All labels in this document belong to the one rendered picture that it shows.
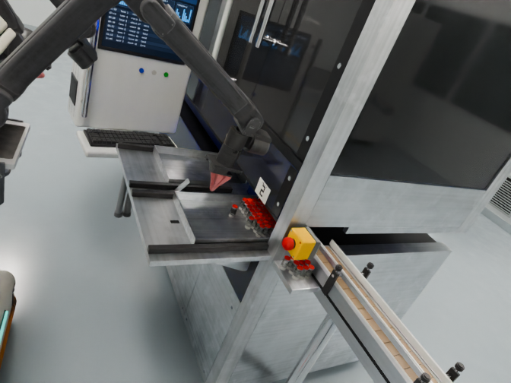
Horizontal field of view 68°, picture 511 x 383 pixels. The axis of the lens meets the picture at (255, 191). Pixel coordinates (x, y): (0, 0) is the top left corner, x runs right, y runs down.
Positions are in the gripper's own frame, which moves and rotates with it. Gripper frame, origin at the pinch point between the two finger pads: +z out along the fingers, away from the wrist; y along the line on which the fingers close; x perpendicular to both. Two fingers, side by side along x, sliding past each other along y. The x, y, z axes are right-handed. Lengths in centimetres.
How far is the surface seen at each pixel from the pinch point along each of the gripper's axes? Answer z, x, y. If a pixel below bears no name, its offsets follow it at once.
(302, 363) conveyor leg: 43, -32, 44
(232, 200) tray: 14.3, 19.7, 22.8
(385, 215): -10, -13, 63
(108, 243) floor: 106, 98, 12
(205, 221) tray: 17.2, 7.2, 8.0
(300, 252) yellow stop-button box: 3.9, -21.5, 24.2
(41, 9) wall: 76, 545, -32
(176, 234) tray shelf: 19.1, 0.8, -3.7
